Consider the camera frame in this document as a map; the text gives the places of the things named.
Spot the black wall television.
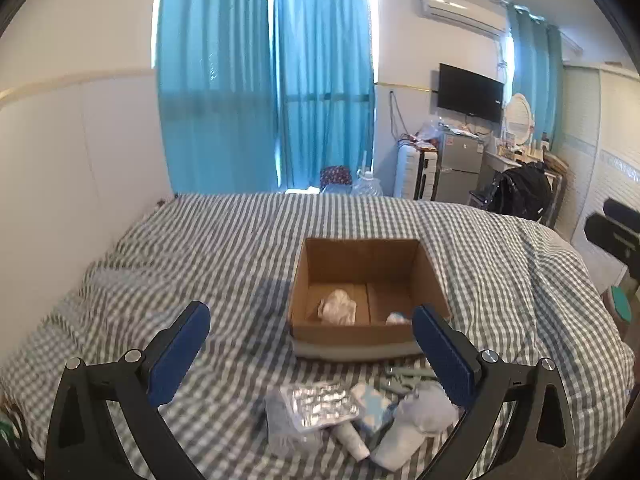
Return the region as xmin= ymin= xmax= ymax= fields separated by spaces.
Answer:
xmin=437 ymin=64 xmax=504 ymax=124

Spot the plastic bag on fridge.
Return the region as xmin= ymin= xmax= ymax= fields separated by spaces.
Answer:
xmin=416 ymin=117 xmax=445 ymax=142

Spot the clear floss pick jar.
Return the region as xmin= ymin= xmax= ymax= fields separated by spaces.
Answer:
xmin=265 ymin=390 xmax=322 ymax=458

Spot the blue patterned tissue pack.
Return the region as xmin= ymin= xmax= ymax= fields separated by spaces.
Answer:
xmin=350 ymin=382 xmax=395 ymax=436

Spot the white louvred wardrobe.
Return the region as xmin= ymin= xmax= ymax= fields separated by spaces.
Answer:
xmin=552 ymin=64 xmax=640 ymax=292

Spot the blue curtain panel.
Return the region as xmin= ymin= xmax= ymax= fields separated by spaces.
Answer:
xmin=155 ymin=0 xmax=277 ymax=194
xmin=273 ymin=0 xmax=375 ymax=188

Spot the white cream tube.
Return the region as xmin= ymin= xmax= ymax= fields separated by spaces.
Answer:
xmin=331 ymin=422 xmax=370 ymax=462

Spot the grey checked bed cover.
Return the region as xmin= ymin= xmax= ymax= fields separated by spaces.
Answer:
xmin=1 ymin=194 xmax=634 ymax=479

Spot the white dressing table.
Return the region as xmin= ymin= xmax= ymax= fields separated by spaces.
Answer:
xmin=480 ymin=151 xmax=539 ymax=181

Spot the green topped stool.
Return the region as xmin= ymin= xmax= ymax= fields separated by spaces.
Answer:
xmin=602 ymin=286 xmax=634 ymax=337

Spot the white cloth bundle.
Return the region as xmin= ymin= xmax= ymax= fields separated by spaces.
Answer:
xmin=317 ymin=289 xmax=357 ymax=326

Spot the black jacket on chair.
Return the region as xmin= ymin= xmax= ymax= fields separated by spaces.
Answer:
xmin=487 ymin=162 xmax=552 ymax=221

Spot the brown cardboard box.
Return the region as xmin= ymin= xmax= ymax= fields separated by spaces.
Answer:
xmin=288 ymin=238 xmax=451 ymax=363

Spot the red patterned bag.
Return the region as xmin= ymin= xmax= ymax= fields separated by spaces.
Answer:
xmin=320 ymin=166 xmax=352 ymax=190

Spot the grey white sock bundle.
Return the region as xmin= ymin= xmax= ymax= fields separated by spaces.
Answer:
xmin=370 ymin=380 xmax=459 ymax=471

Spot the silver blister pill pack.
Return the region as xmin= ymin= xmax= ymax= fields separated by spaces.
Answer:
xmin=280 ymin=382 xmax=361 ymax=432

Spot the small white plush toy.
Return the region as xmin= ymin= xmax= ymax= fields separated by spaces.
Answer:
xmin=385 ymin=312 xmax=411 ymax=325

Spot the silver mini fridge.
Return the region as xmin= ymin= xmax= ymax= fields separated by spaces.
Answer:
xmin=434 ymin=131 xmax=484 ymax=204

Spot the white air conditioner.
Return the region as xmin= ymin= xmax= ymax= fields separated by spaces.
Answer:
xmin=422 ymin=0 xmax=506 ymax=38

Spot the white suitcase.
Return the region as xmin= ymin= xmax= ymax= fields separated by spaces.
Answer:
xmin=394 ymin=144 xmax=438 ymax=200

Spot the blue curtain left panel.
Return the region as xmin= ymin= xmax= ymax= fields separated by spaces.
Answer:
xmin=155 ymin=0 xmax=277 ymax=194

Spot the blue curtain right panel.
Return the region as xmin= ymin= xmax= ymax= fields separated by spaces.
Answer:
xmin=273 ymin=0 xmax=375 ymax=188

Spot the clear water jug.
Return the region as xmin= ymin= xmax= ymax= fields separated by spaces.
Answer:
xmin=352 ymin=169 xmax=383 ymax=197

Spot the white oval mirror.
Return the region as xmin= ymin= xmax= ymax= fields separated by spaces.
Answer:
xmin=502 ymin=93 xmax=535 ymax=146

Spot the blue side window curtain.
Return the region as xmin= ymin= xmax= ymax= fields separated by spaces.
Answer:
xmin=506 ymin=2 xmax=564 ymax=145

